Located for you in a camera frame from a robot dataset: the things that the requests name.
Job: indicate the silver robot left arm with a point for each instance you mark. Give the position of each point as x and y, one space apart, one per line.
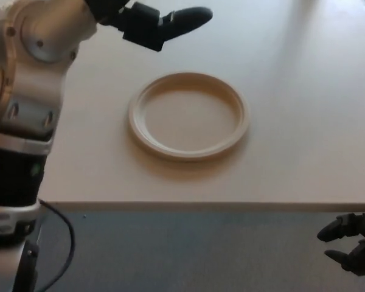
33 76

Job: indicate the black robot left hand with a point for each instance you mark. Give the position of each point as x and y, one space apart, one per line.
143 24

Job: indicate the beige round paper plate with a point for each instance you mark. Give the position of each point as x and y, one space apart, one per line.
188 121

